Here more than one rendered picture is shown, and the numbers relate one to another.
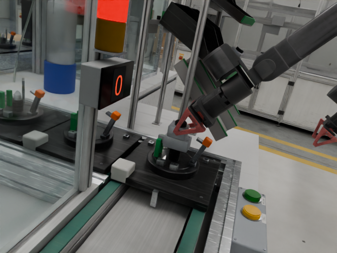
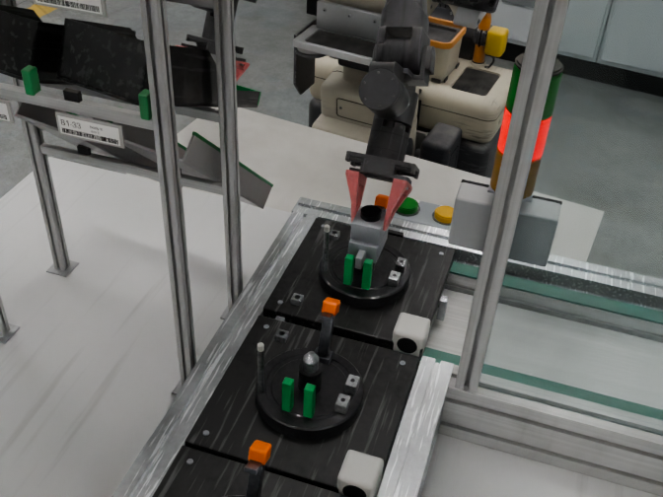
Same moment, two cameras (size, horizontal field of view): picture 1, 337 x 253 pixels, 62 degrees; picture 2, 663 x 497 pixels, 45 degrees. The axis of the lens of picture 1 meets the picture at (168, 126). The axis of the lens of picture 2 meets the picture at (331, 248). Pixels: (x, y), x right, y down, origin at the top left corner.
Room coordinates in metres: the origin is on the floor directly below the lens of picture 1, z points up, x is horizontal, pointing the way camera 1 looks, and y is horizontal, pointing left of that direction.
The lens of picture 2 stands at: (0.67, 0.91, 1.77)
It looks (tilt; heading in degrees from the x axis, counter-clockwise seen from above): 39 degrees down; 273
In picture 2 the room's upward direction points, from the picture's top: 3 degrees clockwise
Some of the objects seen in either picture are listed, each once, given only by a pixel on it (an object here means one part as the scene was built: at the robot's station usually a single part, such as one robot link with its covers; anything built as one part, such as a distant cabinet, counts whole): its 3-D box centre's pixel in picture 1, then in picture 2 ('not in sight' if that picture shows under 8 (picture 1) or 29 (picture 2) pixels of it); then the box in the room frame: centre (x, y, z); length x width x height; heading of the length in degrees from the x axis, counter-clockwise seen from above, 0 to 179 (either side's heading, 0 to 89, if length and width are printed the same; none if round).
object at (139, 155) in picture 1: (171, 168); (363, 281); (0.66, -0.03, 0.96); 0.24 x 0.24 x 0.02; 77
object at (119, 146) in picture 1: (89, 124); (310, 374); (0.72, 0.22, 1.01); 0.24 x 0.24 x 0.13; 77
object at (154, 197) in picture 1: (154, 198); (442, 308); (0.54, 0.00, 0.95); 0.01 x 0.01 x 0.04; 77
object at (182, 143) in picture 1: (175, 133); (367, 233); (0.66, -0.02, 1.06); 0.08 x 0.04 x 0.07; 77
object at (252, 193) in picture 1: (251, 197); (406, 207); (0.59, -0.24, 0.96); 0.04 x 0.04 x 0.02
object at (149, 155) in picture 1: (172, 161); (364, 271); (0.66, -0.03, 0.98); 0.14 x 0.14 x 0.02
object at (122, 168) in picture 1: (122, 170); (410, 334); (0.59, 0.09, 0.97); 0.05 x 0.05 x 0.04; 77
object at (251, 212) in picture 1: (251, 213); (445, 216); (0.53, -0.22, 0.96); 0.04 x 0.04 x 0.02
